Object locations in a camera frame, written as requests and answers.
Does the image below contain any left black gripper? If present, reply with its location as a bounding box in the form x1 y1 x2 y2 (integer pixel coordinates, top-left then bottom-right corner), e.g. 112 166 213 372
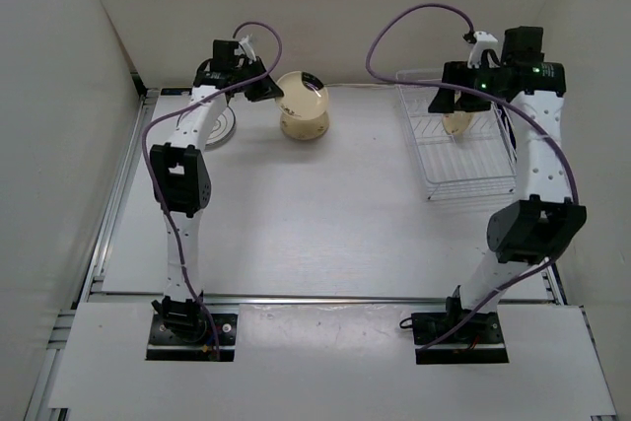
231 57 283 103

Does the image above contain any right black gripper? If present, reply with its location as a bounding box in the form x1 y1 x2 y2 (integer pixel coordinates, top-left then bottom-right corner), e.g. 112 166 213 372
427 61 505 114

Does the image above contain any cream plate with red seal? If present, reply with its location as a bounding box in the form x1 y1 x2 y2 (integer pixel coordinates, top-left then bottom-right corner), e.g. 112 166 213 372
442 110 475 137

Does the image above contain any cream plate with dark mark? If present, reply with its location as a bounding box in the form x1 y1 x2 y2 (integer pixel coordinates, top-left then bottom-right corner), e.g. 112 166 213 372
275 71 329 120

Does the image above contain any cream plate with flowers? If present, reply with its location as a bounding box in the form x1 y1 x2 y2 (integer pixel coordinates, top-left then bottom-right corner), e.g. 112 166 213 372
280 112 329 141

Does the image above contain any white green-rimmed plate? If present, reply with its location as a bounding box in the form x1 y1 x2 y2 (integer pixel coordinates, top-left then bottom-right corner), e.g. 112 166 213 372
176 106 236 151

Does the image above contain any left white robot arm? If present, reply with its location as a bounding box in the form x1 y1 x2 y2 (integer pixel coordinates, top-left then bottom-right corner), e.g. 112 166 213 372
148 36 283 342

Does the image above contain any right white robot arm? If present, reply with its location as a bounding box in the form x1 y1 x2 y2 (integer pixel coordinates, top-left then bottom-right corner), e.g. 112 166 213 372
429 27 587 342

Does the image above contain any black label sticker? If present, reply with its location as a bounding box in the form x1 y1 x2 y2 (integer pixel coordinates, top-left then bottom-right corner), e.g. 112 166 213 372
161 88 191 96

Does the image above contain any white front board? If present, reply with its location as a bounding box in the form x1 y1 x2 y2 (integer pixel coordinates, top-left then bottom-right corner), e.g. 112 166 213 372
50 303 615 420

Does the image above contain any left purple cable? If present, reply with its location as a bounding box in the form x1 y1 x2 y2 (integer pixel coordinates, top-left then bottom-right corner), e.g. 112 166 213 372
140 21 283 362

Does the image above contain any purple cable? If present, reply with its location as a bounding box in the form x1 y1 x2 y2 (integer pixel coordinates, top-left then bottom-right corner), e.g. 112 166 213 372
365 3 580 357
140 21 283 362

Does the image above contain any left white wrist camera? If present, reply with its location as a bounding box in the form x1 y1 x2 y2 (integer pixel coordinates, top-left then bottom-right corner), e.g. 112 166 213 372
239 35 257 62

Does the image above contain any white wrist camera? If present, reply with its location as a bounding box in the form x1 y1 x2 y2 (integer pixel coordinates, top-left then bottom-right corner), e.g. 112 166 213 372
463 31 498 69
239 35 257 62

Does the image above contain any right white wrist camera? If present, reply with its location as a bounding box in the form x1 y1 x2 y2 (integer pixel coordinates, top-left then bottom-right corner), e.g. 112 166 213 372
463 31 498 69

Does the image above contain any white wire dish rack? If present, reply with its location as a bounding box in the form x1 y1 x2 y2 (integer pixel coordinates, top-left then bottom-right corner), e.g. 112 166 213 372
395 69 516 201

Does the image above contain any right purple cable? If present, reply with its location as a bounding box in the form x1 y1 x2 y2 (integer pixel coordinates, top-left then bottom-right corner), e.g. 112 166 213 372
365 3 580 357

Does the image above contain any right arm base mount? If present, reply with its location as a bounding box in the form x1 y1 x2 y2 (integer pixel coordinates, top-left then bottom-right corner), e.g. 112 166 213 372
399 313 509 365

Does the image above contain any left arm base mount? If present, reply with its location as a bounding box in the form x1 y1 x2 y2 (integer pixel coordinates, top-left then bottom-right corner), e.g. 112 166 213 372
145 313 239 362

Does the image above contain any aluminium frame rail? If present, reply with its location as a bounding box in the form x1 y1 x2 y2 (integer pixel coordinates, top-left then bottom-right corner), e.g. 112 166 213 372
78 292 558 308

